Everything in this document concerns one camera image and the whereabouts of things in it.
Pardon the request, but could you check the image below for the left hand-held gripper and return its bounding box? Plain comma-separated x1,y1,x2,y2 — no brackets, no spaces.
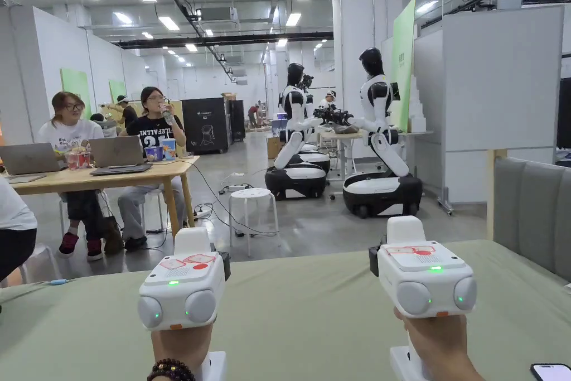
137,226,232,381

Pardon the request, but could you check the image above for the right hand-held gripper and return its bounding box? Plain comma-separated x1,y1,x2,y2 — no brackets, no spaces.
368,215,478,381

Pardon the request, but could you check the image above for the person's right forearm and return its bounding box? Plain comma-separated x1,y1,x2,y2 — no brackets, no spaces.
417,354,486,381

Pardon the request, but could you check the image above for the person's left hand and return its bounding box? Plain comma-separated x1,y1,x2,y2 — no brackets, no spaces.
151,322,214,370

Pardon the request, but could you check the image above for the person's right hand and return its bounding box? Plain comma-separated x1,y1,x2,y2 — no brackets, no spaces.
393,307,473,373

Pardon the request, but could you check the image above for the bed with pale green sheet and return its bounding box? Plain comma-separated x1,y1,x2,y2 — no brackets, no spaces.
0,238,571,381

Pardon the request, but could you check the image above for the round white stool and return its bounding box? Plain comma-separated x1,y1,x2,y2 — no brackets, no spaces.
228,187,282,259

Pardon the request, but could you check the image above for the grey padded headboard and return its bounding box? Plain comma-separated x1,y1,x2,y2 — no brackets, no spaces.
492,157,571,283

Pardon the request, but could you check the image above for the white chair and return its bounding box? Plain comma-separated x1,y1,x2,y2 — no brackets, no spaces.
17,243,61,284

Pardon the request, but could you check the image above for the black smartphone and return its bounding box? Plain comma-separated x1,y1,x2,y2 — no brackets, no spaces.
530,363,571,381

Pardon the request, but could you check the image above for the wooden table with laptops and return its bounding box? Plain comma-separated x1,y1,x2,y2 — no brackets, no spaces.
0,135,201,239

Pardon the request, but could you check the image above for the white and black humanoid robot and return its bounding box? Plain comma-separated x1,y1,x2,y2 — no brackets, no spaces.
297,73,332,174
264,62,332,201
342,47,424,219

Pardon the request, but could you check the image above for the white table on metal legs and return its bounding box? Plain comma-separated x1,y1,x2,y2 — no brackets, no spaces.
317,127,434,190

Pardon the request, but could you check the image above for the large black wheeled cabinet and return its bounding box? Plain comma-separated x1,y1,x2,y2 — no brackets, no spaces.
180,97,233,155

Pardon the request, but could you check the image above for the narrow black cabinet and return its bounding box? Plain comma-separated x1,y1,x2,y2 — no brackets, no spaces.
229,99,246,143

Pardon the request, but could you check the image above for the thin blue cable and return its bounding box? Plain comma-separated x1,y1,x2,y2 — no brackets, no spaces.
26,278,79,289

